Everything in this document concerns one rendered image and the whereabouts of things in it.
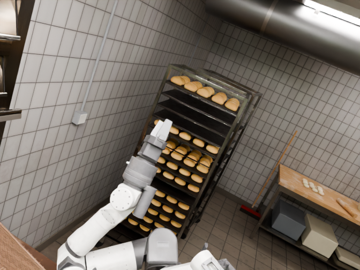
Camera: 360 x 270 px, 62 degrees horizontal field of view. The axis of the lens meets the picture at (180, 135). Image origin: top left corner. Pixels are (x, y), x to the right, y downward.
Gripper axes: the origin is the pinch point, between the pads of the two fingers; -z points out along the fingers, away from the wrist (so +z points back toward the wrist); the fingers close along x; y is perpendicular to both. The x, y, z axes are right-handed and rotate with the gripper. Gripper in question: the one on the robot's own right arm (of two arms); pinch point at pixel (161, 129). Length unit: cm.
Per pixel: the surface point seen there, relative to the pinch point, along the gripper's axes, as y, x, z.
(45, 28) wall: 61, -64, -24
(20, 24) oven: 66, -52, -18
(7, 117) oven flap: 53, -51, 20
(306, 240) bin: -273, -240, 16
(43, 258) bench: 12, -95, 87
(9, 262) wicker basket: 26, -81, 89
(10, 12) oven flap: 70, -47, -20
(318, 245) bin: -287, -233, 15
